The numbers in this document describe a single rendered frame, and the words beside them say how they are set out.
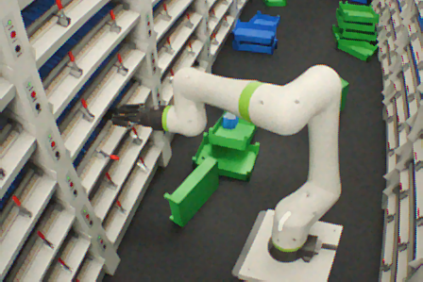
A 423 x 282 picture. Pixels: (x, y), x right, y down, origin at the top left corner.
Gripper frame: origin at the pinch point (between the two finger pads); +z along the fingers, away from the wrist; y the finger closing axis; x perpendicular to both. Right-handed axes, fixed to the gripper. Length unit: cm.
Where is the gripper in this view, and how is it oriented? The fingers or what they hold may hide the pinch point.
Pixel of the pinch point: (109, 113)
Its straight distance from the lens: 154.7
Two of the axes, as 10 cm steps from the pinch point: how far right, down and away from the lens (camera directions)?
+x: 1.7, 7.4, 6.5
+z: -9.4, -0.8, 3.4
